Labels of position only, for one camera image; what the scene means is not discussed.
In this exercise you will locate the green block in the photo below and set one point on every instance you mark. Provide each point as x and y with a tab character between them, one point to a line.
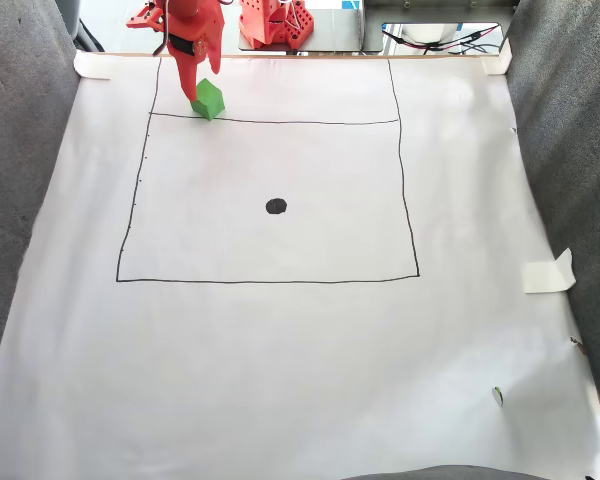
209	100

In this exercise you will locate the black dot mark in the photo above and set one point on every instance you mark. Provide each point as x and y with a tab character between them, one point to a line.
276	206

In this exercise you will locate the blue box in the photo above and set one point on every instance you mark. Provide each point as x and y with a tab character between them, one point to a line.
351	4

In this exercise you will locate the gray cloth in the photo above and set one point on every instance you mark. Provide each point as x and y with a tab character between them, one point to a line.
15	150
570	150

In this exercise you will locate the white paper sheet with drawn rectangle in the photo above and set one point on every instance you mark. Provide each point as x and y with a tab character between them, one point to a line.
300	350

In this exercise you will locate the white tape piece with folded corner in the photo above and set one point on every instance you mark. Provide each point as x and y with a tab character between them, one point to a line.
545	277

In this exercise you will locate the small round white sticker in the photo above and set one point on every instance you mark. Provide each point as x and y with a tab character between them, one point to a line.
497	396

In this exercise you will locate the orange camera mount with camera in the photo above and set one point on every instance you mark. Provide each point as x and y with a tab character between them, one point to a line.
145	17

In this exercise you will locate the dark gray post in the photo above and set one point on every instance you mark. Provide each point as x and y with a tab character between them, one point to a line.
69	17

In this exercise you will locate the gray metal frame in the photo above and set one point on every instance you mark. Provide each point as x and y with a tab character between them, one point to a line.
430	12

